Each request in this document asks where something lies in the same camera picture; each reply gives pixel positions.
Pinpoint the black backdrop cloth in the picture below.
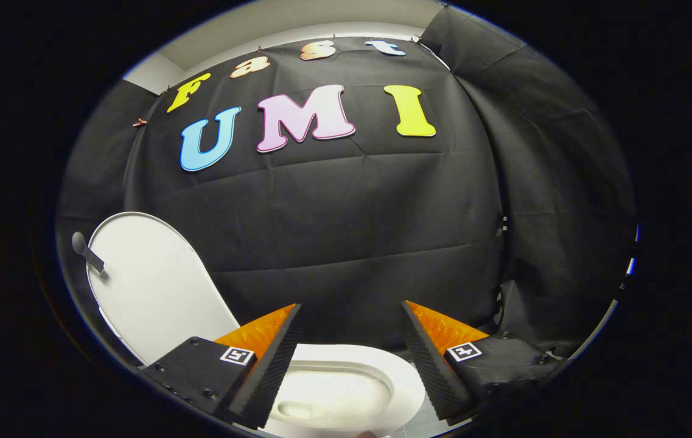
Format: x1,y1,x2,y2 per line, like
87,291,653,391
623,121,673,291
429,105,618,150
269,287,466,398
55,6,637,361

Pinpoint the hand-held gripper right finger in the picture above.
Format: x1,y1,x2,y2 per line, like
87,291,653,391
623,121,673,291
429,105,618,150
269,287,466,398
399,300,562,425

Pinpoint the black round lid lifter tab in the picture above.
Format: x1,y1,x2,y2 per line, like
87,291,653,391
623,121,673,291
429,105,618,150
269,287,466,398
71,231,107,275

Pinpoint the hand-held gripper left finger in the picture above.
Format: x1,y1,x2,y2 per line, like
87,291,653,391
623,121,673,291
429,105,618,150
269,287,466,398
141,303,303,430

